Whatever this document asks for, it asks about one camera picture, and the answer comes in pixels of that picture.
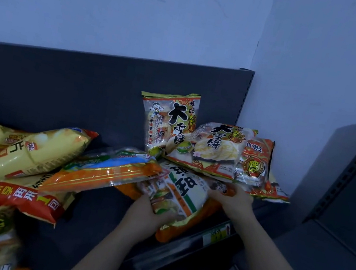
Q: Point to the grey side shelf unit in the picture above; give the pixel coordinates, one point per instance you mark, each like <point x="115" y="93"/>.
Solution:
<point x="334" y="234"/>

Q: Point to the dark grey shelf unit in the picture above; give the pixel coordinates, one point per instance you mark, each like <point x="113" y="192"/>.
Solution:
<point x="70" y="88"/>

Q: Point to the yellow chip bag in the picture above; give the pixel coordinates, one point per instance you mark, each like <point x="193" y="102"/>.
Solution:
<point x="39" y="152"/>

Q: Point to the upright rice cracker packet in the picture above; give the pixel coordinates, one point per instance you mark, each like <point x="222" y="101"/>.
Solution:
<point x="168" y="121"/>

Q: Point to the person's left forearm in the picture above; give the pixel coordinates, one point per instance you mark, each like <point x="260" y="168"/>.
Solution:
<point x="99" y="259"/>

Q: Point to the red and yellow snack bag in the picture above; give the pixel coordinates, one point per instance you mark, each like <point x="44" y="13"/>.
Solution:
<point x="14" y="197"/>

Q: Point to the orange and white snack packet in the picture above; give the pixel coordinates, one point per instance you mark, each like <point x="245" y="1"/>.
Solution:
<point x="185" y="192"/>

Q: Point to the person's right fingers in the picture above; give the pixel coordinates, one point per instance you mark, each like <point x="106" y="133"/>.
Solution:
<point x="222" y="195"/>

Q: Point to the person's left thumb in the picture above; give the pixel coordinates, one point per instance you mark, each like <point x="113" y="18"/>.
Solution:
<point x="163" y="220"/>

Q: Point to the yellow and white price label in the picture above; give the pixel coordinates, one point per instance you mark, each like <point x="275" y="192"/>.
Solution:
<point x="216" y="235"/>

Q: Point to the orange rice cracker packet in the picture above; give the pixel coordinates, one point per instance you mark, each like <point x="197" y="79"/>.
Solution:
<point x="274" y="190"/>
<point x="255" y="163"/>

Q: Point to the orange and blue snack packet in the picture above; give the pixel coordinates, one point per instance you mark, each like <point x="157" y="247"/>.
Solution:
<point x="100" y="173"/>

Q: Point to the clear-window rice cracker packet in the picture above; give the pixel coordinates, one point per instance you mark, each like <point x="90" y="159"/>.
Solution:
<point x="216" y="148"/>

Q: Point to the clear shelf price rail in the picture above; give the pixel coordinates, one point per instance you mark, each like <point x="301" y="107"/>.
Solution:
<point x="172" y="251"/>

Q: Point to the person's right hand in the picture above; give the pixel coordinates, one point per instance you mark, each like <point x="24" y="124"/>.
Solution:
<point x="237" y="204"/>

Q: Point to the person's left hand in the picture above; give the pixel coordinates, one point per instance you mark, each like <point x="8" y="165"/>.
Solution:
<point x="141" y="219"/>

